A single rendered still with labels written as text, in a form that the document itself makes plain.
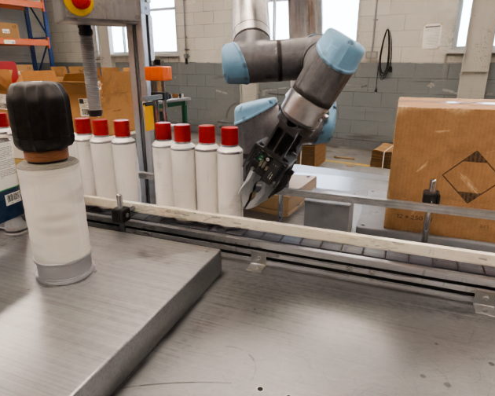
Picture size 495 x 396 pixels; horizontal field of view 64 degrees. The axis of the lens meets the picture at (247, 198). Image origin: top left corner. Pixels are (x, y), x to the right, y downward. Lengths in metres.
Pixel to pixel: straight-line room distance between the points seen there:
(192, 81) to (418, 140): 6.71
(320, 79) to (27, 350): 0.55
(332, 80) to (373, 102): 5.45
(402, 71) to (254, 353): 5.62
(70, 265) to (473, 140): 0.76
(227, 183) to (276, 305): 0.26
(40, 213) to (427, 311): 0.60
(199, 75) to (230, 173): 6.62
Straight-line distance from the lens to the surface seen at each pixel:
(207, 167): 0.80
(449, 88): 5.98
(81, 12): 0.98
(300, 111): 0.68
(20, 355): 0.57
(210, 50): 7.22
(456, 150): 0.90
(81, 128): 0.97
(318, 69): 0.67
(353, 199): 0.79
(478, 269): 0.77
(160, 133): 0.85
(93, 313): 0.60
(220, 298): 0.69
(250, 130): 1.04
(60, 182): 0.63
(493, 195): 0.94
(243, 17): 0.84
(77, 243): 0.67
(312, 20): 1.05
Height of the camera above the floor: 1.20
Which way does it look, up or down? 19 degrees down
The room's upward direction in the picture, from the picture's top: straight up
